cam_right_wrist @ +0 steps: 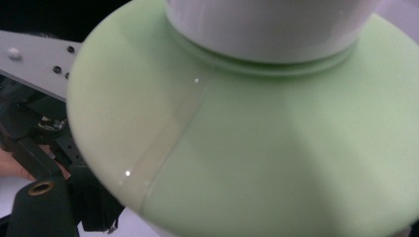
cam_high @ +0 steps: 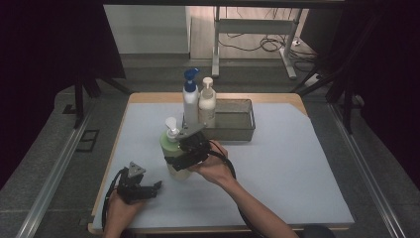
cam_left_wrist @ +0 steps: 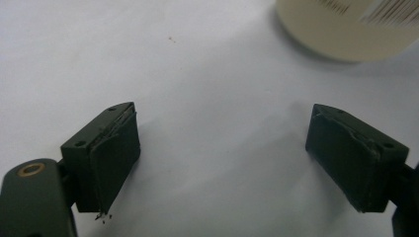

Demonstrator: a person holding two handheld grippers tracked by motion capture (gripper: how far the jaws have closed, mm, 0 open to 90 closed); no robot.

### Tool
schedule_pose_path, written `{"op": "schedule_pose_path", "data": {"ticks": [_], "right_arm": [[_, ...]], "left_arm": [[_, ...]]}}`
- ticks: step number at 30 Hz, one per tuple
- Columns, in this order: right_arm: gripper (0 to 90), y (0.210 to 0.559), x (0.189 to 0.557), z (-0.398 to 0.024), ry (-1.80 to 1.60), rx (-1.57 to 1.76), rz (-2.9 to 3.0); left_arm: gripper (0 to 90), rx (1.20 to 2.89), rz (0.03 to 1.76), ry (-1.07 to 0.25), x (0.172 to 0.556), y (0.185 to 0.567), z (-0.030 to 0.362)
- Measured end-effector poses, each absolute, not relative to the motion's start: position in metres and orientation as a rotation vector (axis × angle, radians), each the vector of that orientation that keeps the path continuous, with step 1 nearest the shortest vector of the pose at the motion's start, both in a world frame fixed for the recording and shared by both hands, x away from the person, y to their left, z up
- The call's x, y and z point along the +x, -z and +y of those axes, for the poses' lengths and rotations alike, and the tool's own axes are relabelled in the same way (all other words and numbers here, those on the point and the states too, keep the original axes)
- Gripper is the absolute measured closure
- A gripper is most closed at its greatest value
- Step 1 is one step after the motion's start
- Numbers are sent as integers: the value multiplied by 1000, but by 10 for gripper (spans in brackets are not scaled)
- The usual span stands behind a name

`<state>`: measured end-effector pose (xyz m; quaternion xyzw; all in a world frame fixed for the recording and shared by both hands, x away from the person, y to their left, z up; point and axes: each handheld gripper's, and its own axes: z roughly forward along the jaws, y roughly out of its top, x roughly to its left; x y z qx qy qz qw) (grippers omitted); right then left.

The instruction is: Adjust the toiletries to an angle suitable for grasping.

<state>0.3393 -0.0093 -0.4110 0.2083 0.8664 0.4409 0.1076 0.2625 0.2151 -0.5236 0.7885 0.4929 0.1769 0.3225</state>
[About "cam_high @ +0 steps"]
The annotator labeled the grey metal mesh basket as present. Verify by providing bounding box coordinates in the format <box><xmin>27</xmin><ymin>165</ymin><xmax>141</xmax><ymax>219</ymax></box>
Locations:
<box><xmin>181</xmin><ymin>97</ymin><xmax>257</xmax><ymax>142</ymax></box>

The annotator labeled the black curtain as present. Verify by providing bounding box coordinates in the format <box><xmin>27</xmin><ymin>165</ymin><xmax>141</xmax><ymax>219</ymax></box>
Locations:
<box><xmin>298</xmin><ymin>0</ymin><xmax>420</xmax><ymax>189</ymax></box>
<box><xmin>0</xmin><ymin>0</ymin><xmax>127</xmax><ymax>192</ymax></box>

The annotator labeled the black overhead bar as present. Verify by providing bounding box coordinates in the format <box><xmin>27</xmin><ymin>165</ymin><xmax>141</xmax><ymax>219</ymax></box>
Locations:
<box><xmin>102</xmin><ymin>0</ymin><xmax>346</xmax><ymax>10</ymax></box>

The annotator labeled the white metal desk frame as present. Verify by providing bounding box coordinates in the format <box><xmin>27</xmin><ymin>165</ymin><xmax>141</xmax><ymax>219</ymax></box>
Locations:
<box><xmin>211</xmin><ymin>6</ymin><xmax>298</xmax><ymax>80</ymax></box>

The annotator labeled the green pump bottle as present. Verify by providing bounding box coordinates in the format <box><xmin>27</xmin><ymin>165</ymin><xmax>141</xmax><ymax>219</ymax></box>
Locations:
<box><xmin>159</xmin><ymin>116</ymin><xmax>192</xmax><ymax>181</ymax></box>

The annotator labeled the cream pump bottle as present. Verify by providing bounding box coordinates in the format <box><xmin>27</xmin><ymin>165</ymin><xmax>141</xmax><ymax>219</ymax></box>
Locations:
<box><xmin>198</xmin><ymin>76</ymin><xmax>217</xmax><ymax>128</ymax></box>

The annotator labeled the tangle of black floor cables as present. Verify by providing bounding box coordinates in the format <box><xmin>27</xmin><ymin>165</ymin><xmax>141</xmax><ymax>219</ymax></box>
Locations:
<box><xmin>217</xmin><ymin>6</ymin><xmax>318</xmax><ymax>72</ymax></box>

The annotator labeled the person's left hand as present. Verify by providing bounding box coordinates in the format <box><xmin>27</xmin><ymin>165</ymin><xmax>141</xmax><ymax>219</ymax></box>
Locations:
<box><xmin>104</xmin><ymin>192</ymin><xmax>147</xmax><ymax>234</ymax></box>

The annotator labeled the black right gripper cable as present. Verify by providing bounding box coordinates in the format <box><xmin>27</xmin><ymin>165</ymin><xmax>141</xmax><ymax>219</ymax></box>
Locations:
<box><xmin>207</xmin><ymin>140</ymin><xmax>265</xmax><ymax>238</ymax></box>

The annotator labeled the person's dark trouser knee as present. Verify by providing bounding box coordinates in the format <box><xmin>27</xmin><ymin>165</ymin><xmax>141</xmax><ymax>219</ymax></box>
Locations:
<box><xmin>301</xmin><ymin>224</ymin><xmax>336</xmax><ymax>238</ymax></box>

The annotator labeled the white cabinet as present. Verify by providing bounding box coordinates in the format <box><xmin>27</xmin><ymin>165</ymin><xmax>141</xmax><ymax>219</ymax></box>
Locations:
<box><xmin>103</xmin><ymin>4</ymin><xmax>192</xmax><ymax>56</ymax></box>

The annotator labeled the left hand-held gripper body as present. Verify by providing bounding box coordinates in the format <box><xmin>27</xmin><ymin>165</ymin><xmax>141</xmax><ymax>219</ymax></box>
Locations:
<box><xmin>116</xmin><ymin>161</ymin><xmax>158</xmax><ymax>205</ymax></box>

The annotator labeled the black tripod stand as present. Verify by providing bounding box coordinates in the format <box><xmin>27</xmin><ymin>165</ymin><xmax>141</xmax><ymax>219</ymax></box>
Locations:
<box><xmin>72</xmin><ymin>65</ymin><xmax>133</xmax><ymax>130</ymax></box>
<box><xmin>290</xmin><ymin>65</ymin><xmax>355</xmax><ymax>135</ymax></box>

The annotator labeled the person's right hand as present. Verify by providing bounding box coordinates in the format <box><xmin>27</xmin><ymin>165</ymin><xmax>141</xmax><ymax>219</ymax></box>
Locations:
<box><xmin>187</xmin><ymin>140</ymin><xmax>237</xmax><ymax>187</ymax></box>

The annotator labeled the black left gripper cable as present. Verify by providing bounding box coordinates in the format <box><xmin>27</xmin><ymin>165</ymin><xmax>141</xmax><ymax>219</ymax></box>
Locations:
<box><xmin>102</xmin><ymin>168</ymin><xmax>130</xmax><ymax>232</ymax></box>

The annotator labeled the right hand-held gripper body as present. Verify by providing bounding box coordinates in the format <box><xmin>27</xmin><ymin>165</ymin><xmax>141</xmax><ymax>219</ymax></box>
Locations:
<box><xmin>175</xmin><ymin>122</ymin><xmax>211</xmax><ymax>171</ymax></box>

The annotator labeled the aluminium floor rail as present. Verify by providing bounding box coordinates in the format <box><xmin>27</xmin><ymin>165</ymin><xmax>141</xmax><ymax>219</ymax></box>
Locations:
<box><xmin>16</xmin><ymin>98</ymin><xmax>97</xmax><ymax>238</ymax></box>
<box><xmin>330</xmin><ymin>102</ymin><xmax>397</xmax><ymax>238</ymax></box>

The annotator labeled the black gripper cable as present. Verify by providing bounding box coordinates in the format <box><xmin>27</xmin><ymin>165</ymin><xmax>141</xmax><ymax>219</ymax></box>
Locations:
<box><xmin>102</xmin><ymin>168</ymin><xmax>130</xmax><ymax>232</ymax></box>
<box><xmin>207</xmin><ymin>140</ymin><xmax>265</xmax><ymax>238</ymax></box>

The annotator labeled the light blue table mat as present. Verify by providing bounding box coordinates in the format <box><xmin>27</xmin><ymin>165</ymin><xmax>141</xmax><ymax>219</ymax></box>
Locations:
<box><xmin>92</xmin><ymin>101</ymin><xmax>355</xmax><ymax>231</ymax></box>

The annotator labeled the white bottle with blue pump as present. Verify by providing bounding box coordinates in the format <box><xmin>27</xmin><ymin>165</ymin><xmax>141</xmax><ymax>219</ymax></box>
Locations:
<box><xmin>182</xmin><ymin>67</ymin><xmax>201</xmax><ymax>128</ymax></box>

